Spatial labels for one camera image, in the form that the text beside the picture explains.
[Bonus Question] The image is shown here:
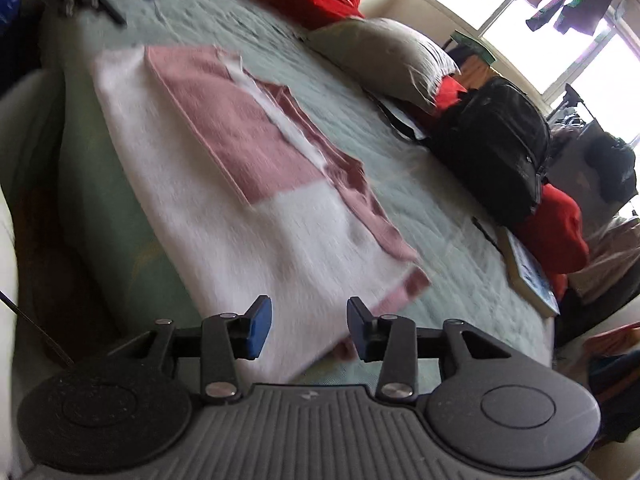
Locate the pink and white knit sweater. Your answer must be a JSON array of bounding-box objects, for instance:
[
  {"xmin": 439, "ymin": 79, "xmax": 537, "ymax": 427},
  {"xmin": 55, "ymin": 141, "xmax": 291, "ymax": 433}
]
[{"xmin": 92, "ymin": 46, "xmax": 428, "ymax": 382}]

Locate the green quilted bedspread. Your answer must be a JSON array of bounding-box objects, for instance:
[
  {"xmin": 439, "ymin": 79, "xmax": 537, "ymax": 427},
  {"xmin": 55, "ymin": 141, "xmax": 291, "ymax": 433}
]
[{"xmin": 43, "ymin": 0, "xmax": 553, "ymax": 364}]

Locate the clothes rack with garments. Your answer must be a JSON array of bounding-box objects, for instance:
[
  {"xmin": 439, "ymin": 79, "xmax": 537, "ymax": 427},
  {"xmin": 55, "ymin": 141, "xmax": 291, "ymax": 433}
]
[{"xmin": 547, "ymin": 84, "xmax": 638, "ymax": 237}]

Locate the grey beige pillow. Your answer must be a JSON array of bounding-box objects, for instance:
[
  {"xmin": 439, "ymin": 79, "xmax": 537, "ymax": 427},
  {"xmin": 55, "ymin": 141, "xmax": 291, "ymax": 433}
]
[{"xmin": 306, "ymin": 18, "xmax": 459, "ymax": 113}]

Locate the red cushion behind backpack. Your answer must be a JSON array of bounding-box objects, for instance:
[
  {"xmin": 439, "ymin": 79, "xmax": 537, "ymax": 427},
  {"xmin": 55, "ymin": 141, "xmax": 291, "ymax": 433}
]
[{"xmin": 436, "ymin": 76, "xmax": 589, "ymax": 299}]

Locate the book on bed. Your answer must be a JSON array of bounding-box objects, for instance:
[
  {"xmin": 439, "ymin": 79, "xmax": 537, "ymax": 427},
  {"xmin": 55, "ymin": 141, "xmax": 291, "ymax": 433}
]
[{"xmin": 497, "ymin": 226, "xmax": 560, "ymax": 318}]

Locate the black backpack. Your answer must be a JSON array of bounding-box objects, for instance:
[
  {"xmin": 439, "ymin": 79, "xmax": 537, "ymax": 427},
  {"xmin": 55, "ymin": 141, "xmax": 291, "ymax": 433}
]
[{"xmin": 426, "ymin": 77, "xmax": 551, "ymax": 226}]

